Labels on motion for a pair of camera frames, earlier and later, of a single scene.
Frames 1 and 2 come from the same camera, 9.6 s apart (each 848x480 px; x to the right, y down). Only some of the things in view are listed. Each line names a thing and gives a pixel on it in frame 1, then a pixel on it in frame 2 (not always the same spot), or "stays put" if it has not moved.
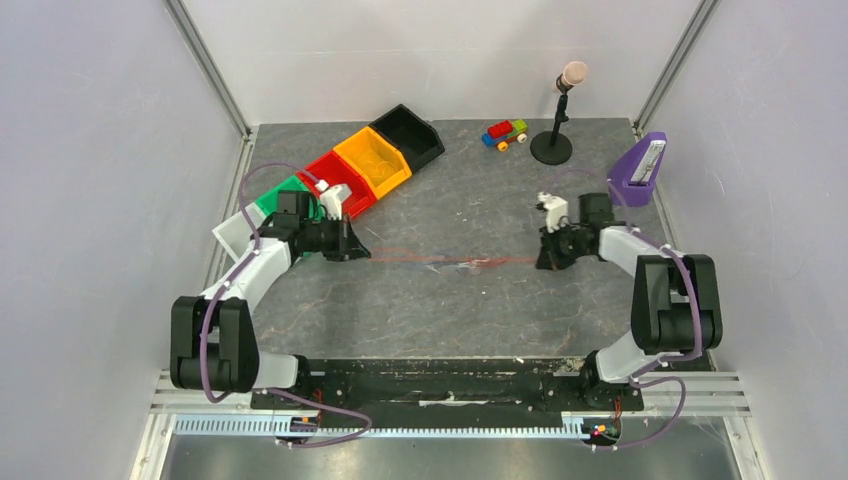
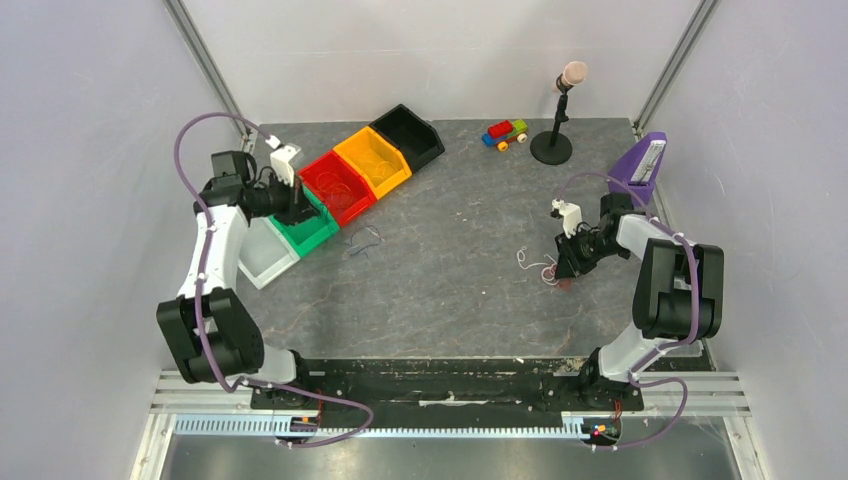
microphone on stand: [553, 148] stays put
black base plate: [454, 388] stays put
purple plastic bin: [634, 176] stays put
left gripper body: [326, 238] → [282, 201]
